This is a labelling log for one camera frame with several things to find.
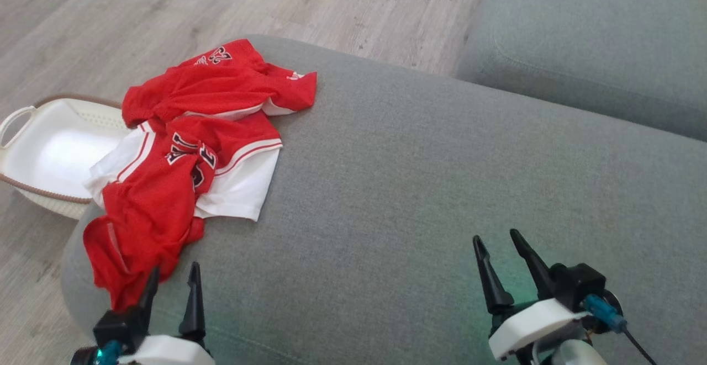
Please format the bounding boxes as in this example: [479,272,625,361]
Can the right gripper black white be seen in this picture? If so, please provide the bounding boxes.
[473,229,625,365]

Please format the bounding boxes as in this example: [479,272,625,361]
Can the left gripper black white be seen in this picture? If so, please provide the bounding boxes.
[71,262,216,365]

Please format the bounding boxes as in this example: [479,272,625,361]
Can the red jersey with white sleeves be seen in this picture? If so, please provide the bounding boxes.
[83,108,283,313]

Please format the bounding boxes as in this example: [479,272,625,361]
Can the red basketball shorts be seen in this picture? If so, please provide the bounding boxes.
[122,38,318,134]

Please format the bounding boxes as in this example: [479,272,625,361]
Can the large grey sofa seat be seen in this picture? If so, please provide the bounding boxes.
[61,35,707,365]

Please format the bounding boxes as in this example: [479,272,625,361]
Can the white laundry basket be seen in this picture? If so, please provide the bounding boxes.
[0,93,136,220]

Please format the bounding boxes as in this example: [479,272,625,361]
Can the grey sofa cushion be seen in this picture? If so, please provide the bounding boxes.
[453,0,707,142]

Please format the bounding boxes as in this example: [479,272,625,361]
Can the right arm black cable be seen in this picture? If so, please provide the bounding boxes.
[583,293,658,365]

